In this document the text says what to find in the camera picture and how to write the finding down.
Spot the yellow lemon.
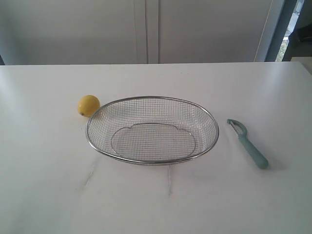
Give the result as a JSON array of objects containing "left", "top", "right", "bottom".
[{"left": 77, "top": 95, "right": 100, "bottom": 117}]

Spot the teal handled peeler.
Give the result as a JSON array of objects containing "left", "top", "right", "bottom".
[{"left": 227, "top": 119, "right": 269, "bottom": 169}]

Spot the oval metal wire basket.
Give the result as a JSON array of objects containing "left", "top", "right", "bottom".
[{"left": 85, "top": 96, "right": 219, "bottom": 165}]

